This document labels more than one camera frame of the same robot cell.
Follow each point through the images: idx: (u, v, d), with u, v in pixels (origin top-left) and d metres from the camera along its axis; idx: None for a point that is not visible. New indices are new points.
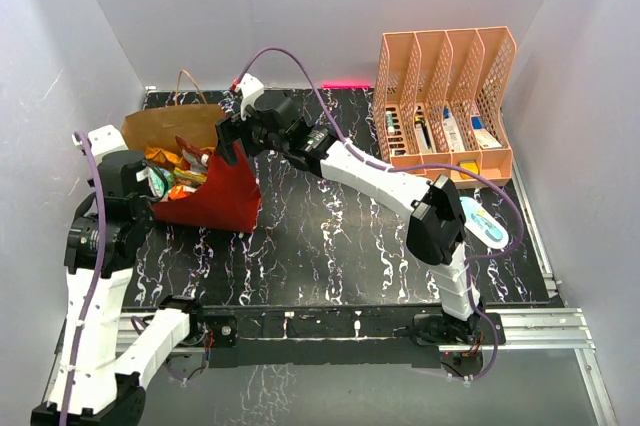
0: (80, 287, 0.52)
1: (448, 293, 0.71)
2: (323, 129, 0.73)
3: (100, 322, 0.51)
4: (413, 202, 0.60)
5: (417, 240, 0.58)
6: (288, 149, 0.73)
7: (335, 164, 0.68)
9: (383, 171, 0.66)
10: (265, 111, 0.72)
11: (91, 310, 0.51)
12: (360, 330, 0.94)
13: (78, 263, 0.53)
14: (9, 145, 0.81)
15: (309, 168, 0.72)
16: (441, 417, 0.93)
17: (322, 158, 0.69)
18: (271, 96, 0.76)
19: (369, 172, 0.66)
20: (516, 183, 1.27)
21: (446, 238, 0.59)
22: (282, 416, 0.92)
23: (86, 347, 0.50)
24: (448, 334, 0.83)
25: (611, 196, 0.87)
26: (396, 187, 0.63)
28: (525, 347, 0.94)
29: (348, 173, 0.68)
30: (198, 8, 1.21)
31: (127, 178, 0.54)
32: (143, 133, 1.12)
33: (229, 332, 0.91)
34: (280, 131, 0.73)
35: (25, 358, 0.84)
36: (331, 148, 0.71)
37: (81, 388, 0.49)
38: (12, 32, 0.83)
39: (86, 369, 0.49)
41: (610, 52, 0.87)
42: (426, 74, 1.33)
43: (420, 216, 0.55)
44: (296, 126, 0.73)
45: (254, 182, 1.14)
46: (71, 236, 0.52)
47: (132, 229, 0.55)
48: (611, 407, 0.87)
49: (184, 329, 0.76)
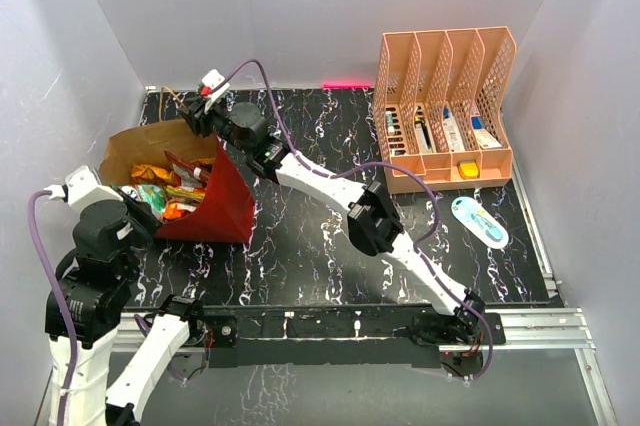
0: (64, 351, 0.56)
1: (422, 288, 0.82)
2: (279, 143, 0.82)
3: (83, 389, 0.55)
4: (350, 203, 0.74)
5: (354, 234, 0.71)
6: (250, 156, 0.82)
7: (289, 173, 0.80)
9: (326, 178, 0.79)
10: (242, 126, 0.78)
11: (74, 377, 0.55)
12: (360, 330, 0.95)
13: (59, 328, 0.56)
14: (9, 145, 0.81)
15: (266, 175, 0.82)
16: (441, 418, 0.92)
17: (277, 167, 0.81)
18: (245, 112, 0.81)
19: (316, 180, 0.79)
20: (516, 183, 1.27)
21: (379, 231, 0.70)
22: (282, 416, 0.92)
23: (71, 411, 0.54)
24: (448, 334, 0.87)
25: (612, 196, 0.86)
26: (337, 191, 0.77)
28: (525, 347, 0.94)
29: (299, 180, 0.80)
30: (198, 8, 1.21)
31: (110, 241, 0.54)
32: (128, 151, 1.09)
33: (229, 332, 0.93)
34: (249, 142, 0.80)
35: (25, 358, 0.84)
36: (285, 160, 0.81)
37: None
38: (12, 33, 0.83)
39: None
41: (610, 53, 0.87)
42: (426, 74, 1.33)
43: (355, 217, 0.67)
44: (262, 138, 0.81)
45: (241, 181, 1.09)
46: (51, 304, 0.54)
47: (114, 293, 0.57)
48: (611, 407, 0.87)
49: (182, 339, 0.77)
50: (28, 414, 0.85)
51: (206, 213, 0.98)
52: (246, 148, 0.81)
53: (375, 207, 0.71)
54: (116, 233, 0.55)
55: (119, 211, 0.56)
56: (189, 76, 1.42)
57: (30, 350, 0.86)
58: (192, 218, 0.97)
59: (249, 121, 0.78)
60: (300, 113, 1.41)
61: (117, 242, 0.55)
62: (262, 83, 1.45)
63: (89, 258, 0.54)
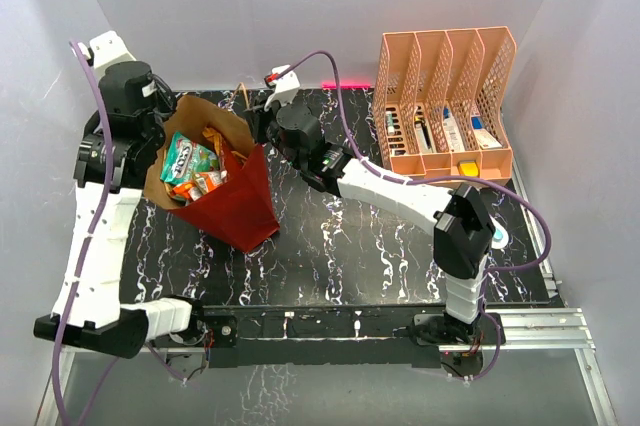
0: (88, 199, 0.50)
1: (459, 299, 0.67)
2: (339, 148, 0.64)
3: (107, 237, 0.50)
4: (436, 213, 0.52)
5: (443, 255, 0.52)
6: (303, 168, 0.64)
7: (353, 181, 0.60)
9: (402, 184, 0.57)
10: (291, 129, 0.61)
11: (98, 224, 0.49)
12: (360, 330, 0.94)
13: (87, 177, 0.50)
14: (8, 144, 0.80)
15: (327, 189, 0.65)
16: (442, 418, 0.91)
17: (337, 176, 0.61)
18: (295, 110, 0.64)
19: (388, 188, 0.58)
20: (516, 184, 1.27)
21: (474, 248, 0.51)
22: (282, 416, 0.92)
23: (91, 262, 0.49)
24: (448, 334, 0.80)
25: (612, 196, 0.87)
26: (416, 199, 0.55)
28: (525, 348, 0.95)
29: (366, 190, 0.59)
30: (198, 8, 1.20)
31: (135, 96, 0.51)
32: (199, 118, 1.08)
33: (229, 332, 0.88)
34: (301, 149, 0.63)
35: (24, 359, 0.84)
36: (346, 167, 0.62)
37: (83, 302, 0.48)
38: (11, 32, 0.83)
39: (90, 285, 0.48)
41: (611, 52, 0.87)
42: (426, 74, 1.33)
43: (446, 229, 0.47)
44: (318, 145, 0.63)
45: (263, 203, 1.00)
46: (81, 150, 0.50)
47: (144, 148, 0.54)
48: (611, 407, 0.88)
49: (184, 320, 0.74)
50: (27, 415, 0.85)
51: (202, 215, 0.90)
52: (298, 157, 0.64)
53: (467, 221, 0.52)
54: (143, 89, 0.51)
55: (144, 66, 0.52)
56: (189, 76, 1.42)
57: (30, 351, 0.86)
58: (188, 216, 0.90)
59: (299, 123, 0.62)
60: None
61: (143, 100, 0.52)
62: (262, 82, 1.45)
63: (116, 113, 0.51)
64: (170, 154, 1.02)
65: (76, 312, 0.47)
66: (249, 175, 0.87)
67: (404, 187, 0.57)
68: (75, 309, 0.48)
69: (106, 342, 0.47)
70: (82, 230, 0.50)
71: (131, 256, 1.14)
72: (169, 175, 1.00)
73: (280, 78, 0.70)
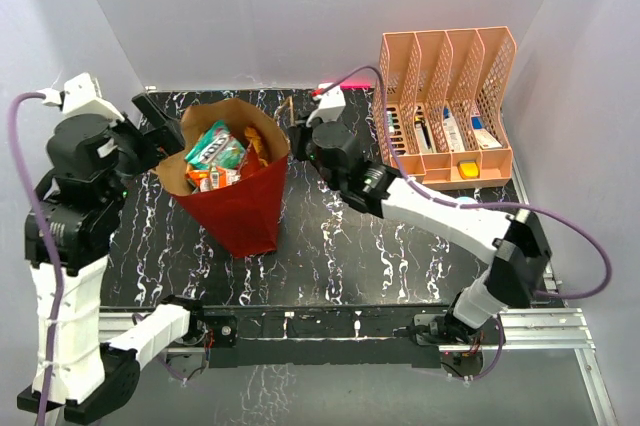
0: (47, 279, 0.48)
1: (476, 310, 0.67)
2: (381, 165, 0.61)
3: (73, 319, 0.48)
4: (495, 241, 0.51)
5: (500, 285, 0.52)
6: (344, 188, 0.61)
7: (400, 203, 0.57)
9: (454, 207, 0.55)
10: (328, 148, 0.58)
11: (61, 307, 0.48)
12: (360, 330, 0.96)
13: (40, 255, 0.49)
14: (9, 145, 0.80)
15: (369, 210, 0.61)
16: (441, 418, 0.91)
17: (381, 197, 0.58)
18: (333, 127, 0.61)
19: (440, 212, 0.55)
20: (516, 183, 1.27)
21: (534, 277, 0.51)
22: (282, 416, 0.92)
23: (62, 344, 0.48)
24: (448, 334, 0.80)
25: (612, 196, 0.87)
26: (470, 225, 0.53)
28: (525, 347, 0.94)
29: (412, 213, 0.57)
30: (198, 8, 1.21)
31: (89, 159, 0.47)
32: (244, 117, 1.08)
33: (229, 332, 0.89)
34: (340, 169, 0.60)
35: (25, 359, 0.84)
36: (391, 185, 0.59)
37: (60, 384, 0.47)
38: (12, 33, 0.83)
39: (64, 365, 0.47)
41: (611, 52, 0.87)
42: (426, 74, 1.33)
43: (506, 258, 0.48)
44: (357, 163, 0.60)
45: (268, 216, 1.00)
46: (29, 231, 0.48)
47: (101, 216, 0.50)
48: (611, 407, 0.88)
49: (183, 325, 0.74)
50: (27, 415, 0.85)
51: (199, 214, 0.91)
52: (337, 176, 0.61)
53: (523, 247, 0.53)
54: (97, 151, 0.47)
55: (100, 125, 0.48)
56: (189, 77, 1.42)
57: (31, 351, 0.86)
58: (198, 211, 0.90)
59: (338, 140, 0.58)
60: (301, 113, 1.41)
61: (100, 161, 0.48)
62: (263, 82, 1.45)
63: (69, 177, 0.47)
64: (206, 139, 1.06)
65: (56, 392, 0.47)
66: (254, 186, 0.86)
67: (456, 210, 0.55)
68: (55, 387, 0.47)
69: (92, 412, 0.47)
70: (45, 310, 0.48)
71: (131, 256, 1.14)
72: (194, 158, 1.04)
73: (325, 93, 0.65)
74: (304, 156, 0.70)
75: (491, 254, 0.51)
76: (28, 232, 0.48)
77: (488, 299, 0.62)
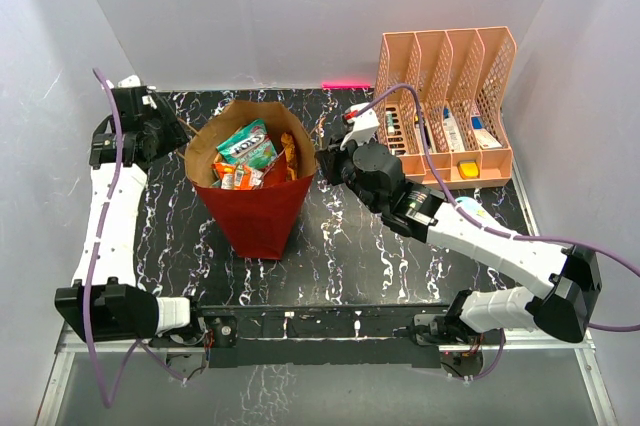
0: (104, 177, 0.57)
1: (494, 320, 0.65)
2: (425, 188, 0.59)
3: (123, 205, 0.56)
4: (552, 277, 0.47)
5: (548, 319, 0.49)
6: (384, 211, 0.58)
7: (448, 231, 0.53)
9: (507, 238, 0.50)
10: (369, 170, 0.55)
11: (115, 193, 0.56)
12: (360, 330, 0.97)
13: (101, 161, 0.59)
14: (9, 144, 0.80)
15: (412, 233, 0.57)
16: (441, 418, 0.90)
17: (428, 222, 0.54)
18: (373, 150, 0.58)
19: (491, 242, 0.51)
20: (516, 183, 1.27)
21: (588, 310, 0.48)
22: (282, 415, 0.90)
23: (111, 224, 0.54)
24: (449, 334, 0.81)
25: (612, 196, 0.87)
26: (525, 259, 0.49)
28: (526, 347, 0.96)
29: (462, 242, 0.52)
30: (197, 8, 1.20)
31: (133, 101, 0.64)
32: (281, 121, 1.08)
33: (229, 332, 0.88)
34: (381, 192, 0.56)
35: (22, 359, 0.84)
36: (437, 210, 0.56)
37: (106, 260, 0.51)
38: (11, 32, 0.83)
39: (111, 245, 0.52)
41: (612, 51, 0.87)
42: (426, 74, 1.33)
43: (567, 297, 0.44)
44: (398, 184, 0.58)
45: (277, 225, 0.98)
46: (95, 141, 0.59)
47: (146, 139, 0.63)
48: (611, 407, 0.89)
49: (184, 314, 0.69)
50: (26, 415, 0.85)
51: (211, 207, 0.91)
52: (377, 199, 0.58)
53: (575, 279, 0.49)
54: (141, 97, 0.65)
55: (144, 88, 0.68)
56: (188, 76, 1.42)
57: (29, 351, 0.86)
58: (211, 205, 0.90)
59: (379, 162, 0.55)
60: (301, 113, 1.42)
61: (143, 107, 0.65)
62: (262, 82, 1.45)
63: (123, 114, 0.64)
64: (242, 133, 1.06)
65: (100, 272, 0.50)
66: (272, 196, 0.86)
67: (508, 240, 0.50)
68: (98, 269, 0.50)
69: (129, 303, 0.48)
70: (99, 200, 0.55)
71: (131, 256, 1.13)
72: (227, 150, 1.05)
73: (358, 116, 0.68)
74: (338, 179, 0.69)
75: (546, 290, 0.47)
76: (95, 143, 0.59)
77: (516, 318, 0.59)
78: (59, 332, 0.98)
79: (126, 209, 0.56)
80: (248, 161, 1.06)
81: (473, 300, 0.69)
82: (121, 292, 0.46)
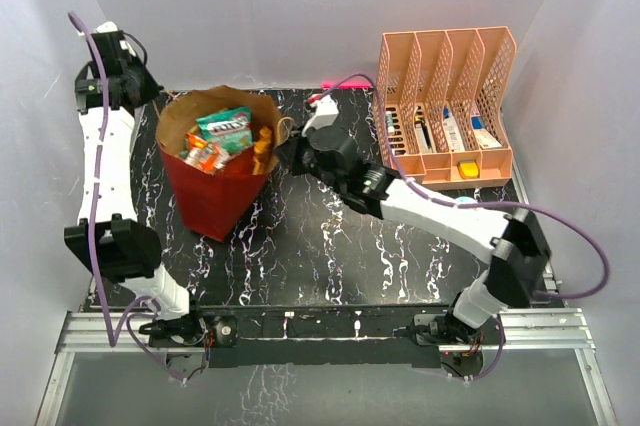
0: (93, 122, 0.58)
1: (475, 309, 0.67)
2: (381, 167, 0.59)
3: (116, 145, 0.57)
4: (492, 240, 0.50)
5: (499, 284, 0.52)
6: (342, 191, 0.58)
7: (398, 202, 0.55)
9: (452, 207, 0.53)
10: (325, 151, 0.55)
11: (107, 136, 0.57)
12: (360, 330, 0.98)
13: (89, 106, 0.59)
14: (9, 144, 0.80)
15: (368, 211, 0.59)
16: (441, 418, 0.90)
17: (381, 198, 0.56)
18: (330, 129, 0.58)
19: (437, 211, 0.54)
20: (517, 183, 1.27)
21: (534, 274, 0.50)
22: (282, 416, 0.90)
23: (109, 165, 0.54)
24: (448, 334, 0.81)
25: (612, 195, 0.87)
26: (468, 225, 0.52)
28: (526, 347, 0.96)
29: (412, 214, 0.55)
30: (197, 8, 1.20)
31: (113, 46, 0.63)
32: (264, 115, 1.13)
33: (228, 332, 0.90)
34: (337, 171, 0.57)
35: (23, 358, 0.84)
36: (389, 186, 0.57)
37: (108, 198, 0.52)
38: (12, 32, 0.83)
39: (111, 185, 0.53)
41: (611, 50, 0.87)
42: (426, 74, 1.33)
43: (507, 258, 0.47)
44: (355, 164, 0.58)
45: (227, 211, 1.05)
46: (78, 86, 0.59)
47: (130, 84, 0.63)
48: (612, 408, 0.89)
49: (183, 302, 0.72)
50: (26, 415, 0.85)
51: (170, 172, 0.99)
52: (335, 179, 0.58)
53: (522, 246, 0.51)
54: (119, 42, 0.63)
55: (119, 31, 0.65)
56: (188, 77, 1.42)
57: (29, 350, 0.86)
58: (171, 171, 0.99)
59: (335, 142, 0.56)
60: (301, 114, 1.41)
61: (122, 53, 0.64)
62: (262, 82, 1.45)
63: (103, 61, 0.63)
64: (225, 115, 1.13)
65: (103, 210, 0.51)
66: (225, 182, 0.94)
67: (454, 210, 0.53)
68: (102, 208, 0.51)
69: (136, 240, 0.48)
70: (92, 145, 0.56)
71: None
72: (205, 126, 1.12)
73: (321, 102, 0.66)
74: (300, 168, 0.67)
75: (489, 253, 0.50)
76: (79, 87, 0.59)
77: (488, 299, 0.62)
78: (60, 331, 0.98)
79: (120, 151, 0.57)
80: (223, 143, 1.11)
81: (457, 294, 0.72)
82: (128, 227, 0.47)
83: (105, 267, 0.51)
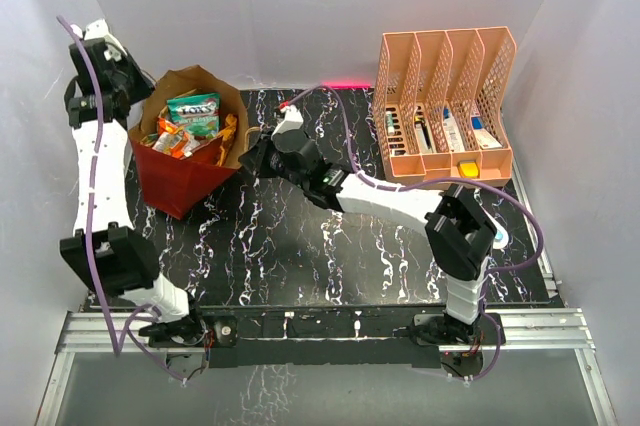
0: (88, 136, 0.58)
1: (459, 300, 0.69)
2: (340, 166, 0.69)
3: (110, 157, 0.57)
4: (426, 215, 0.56)
5: (445, 261, 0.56)
6: (307, 188, 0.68)
7: (351, 194, 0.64)
9: (394, 191, 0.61)
10: (288, 152, 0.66)
11: (101, 148, 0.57)
12: (360, 330, 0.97)
13: (82, 121, 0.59)
14: (9, 145, 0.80)
15: (329, 206, 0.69)
16: (442, 418, 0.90)
17: (336, 192, 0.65)
18: (293, 134, 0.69)
19: (382, 197, 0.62)
20: (516, 183, 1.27)
21: (477, 247, 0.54)
22: (282, 415, 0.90)
23: (105, 177, 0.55)
24: (449, 334, 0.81)
25: (611, 196, 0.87)
26: (406, 204, 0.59)
28: (526, 347, 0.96)
29: (362, 202, 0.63)
30: (197, 8, 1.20)
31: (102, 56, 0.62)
32: (233, 102, 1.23)
33: (229, 332, 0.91)
34: (301, 171, 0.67)
35: (23, 358, 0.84)
36: (345, 181, 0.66)
37: (103, 208, 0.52)
38: (13, 33, 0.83)
39: (107, 195, 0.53)
41: (611, 50, 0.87)
42: (426, 74, 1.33)
43: (439, 229, 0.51)
44: (316, 164, 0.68)
45: (189, 193, 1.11)
46: (71, 103, 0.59)
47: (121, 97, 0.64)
48: (611, 407, 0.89)
49: (183, 304, 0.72)
50: (27, 415, 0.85)
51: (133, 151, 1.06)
52: (300, 177, 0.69)
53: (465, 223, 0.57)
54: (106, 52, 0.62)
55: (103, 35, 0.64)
56: None
57: (29, 351, 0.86)
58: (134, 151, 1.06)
59: (296, 145, 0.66)
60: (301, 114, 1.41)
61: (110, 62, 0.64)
62: (262, 82, 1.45)
63: None
64: (195, 100, 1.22)
65: (99, 220, 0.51)
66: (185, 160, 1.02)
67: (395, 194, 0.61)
68: (98, 218, 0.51)
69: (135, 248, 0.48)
70: (86, 157, 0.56)
71: None
72: (176, 108, 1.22)
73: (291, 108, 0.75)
74: (269, 170, 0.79)
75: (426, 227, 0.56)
76: (71, 103, 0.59)
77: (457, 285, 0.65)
78: (60, 332, 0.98)
79: (115, 163, 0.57)
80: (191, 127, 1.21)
81: None
82: (125, 235, 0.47)
83: (104, 279, 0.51)
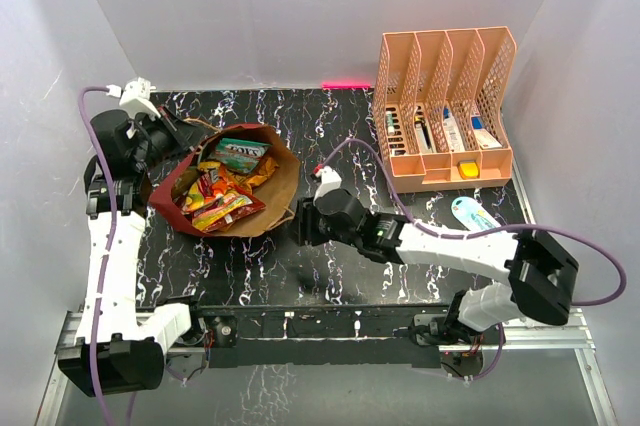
0: (104, 225, 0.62)
1: (480, 313, 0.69)
2: (391, 216, 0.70)
3: (121, 254, 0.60)
4: (507, 263, 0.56)
5: (529, 306, 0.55)
6: (360, 244, 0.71)
7: (412, 247, 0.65)
9: (460, 239, 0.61)
10: (332, 213, 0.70)
11: (115, 243, 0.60)
12: (360, 330, 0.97)
13: (99, 209, 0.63)
14: (9, 145, 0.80)
15: (388, 258, 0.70)
16: (442, 418, 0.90)
17: (395, 246, 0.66)
18: (334, 194, 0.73)
19: (447, 247, 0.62)
20: (516, 183, 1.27)
21: (562, 288, 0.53)
22: (282, 416, 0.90)
23: (113, 277, 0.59)
24: (449, 335, 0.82)
25: (612, 196, 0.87)
26: (479, 253, 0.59)
28: (526, 348, 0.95)
29: (426, 252, 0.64)
30: (197, 8, 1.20)
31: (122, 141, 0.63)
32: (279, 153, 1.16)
33: (228, 332, 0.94)
34: (350, 228, 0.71)
35: (23, 358, 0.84)
36: (402, 232, 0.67)
37: (108, 313, 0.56)
38: (12, 32, 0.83)
39: (114, 299, 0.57)
41: (612, 51, 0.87)
42: (426, 74, 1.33)
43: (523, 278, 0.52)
44: (365, 219, 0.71)
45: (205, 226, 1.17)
46: (91, 189, 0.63)
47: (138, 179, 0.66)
48: (611, 408, 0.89)
49: (186, 319, 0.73)
50: (26, 415, 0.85)
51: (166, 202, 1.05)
52: (353, 235, 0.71)
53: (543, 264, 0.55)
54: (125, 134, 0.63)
55: (121, 113, 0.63)
56: (189, 76, 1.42)
57: (28, 351, 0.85)
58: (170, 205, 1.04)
59: (341, 204, 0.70)
60: (301, 114, 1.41)
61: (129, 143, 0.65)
62: (262, 82, 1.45)
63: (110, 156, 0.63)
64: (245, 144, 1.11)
65: (103, 325, 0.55)
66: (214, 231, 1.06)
67: (463, 241, 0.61)
68: (102, 324, 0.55)
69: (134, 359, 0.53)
70: (99, 252, 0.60)
71: None
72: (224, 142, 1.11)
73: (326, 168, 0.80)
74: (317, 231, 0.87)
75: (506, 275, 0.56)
76: (91, 188, 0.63)
77: (507, 311, 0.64)
78: (60, 332, 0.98)
79: (126, 258, 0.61)
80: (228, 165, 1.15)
81: (467, 299, 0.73)
82: (126, 350, 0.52)
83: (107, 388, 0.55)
